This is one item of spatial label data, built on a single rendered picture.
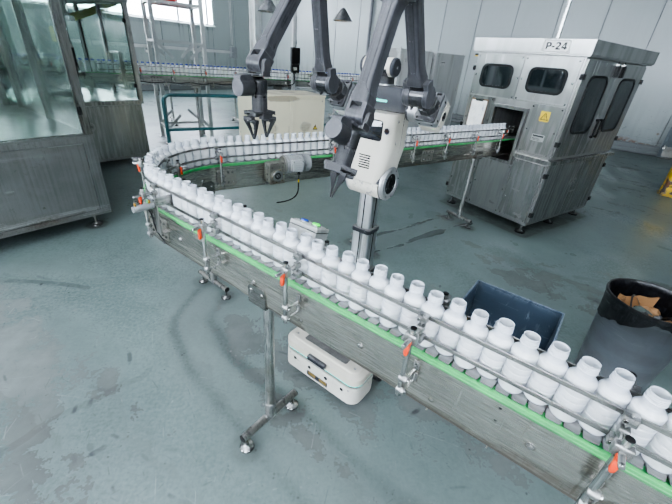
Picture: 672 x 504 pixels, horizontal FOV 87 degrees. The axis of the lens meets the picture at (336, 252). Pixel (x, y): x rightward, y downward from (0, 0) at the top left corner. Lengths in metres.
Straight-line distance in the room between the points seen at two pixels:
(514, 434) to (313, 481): 1.09
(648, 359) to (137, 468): 2.64
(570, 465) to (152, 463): 1.67
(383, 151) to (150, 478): 1.76
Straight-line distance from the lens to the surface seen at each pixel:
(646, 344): 2.56
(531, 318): 1.55
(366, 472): 1.95
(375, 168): 1.62
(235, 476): 1.94
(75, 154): 4.01
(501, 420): 1.06
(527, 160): 4.61
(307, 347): 2.07
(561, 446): 1.05
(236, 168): 2.59
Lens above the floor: 1.69
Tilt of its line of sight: 29 degrees down
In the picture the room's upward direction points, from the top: 5 degrees clockwise
